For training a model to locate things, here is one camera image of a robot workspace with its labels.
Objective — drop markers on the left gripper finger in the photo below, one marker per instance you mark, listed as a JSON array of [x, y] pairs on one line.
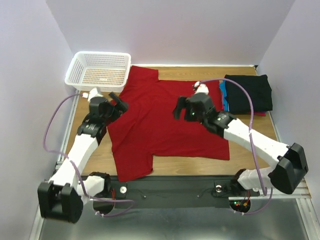
[[121, 107], [114, 99]]

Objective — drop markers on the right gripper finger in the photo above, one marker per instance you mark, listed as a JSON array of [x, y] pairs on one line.
[[188, 116], [181, 104]]

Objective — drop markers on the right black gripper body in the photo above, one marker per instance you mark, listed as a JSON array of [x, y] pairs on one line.
[[185, 108]]

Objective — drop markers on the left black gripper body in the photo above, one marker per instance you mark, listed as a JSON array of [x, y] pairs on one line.
[[111, 114]]

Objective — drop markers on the red t-shirt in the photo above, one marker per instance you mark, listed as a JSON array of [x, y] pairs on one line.
[[148, 128]]

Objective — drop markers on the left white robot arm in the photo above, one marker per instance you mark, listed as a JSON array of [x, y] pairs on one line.
[[63, 196]]

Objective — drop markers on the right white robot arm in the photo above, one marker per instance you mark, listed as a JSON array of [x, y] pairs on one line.
[[287, 164]]

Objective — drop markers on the white plastic mesh basket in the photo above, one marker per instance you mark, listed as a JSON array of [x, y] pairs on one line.
[[107, 71]]

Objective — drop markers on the blue folded t-shirt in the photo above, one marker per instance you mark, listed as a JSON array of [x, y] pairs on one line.
[[222, 87]]

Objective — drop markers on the black folded t-shirt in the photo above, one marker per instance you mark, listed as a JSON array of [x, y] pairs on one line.
[[257, 87]]

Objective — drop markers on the magenta folded t-shirt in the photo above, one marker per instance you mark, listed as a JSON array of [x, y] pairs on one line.
[[263, 114]]

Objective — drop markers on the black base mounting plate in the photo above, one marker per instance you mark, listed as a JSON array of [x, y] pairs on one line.
[[171, 192]]

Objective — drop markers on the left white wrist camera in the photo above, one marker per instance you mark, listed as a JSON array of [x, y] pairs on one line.
[[95, 92]]

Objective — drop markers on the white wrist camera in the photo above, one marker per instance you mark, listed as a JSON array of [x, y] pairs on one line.
[[95, 92], [199, 87]]

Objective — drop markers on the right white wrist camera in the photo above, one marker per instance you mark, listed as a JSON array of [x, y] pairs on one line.
[[199, 87]]

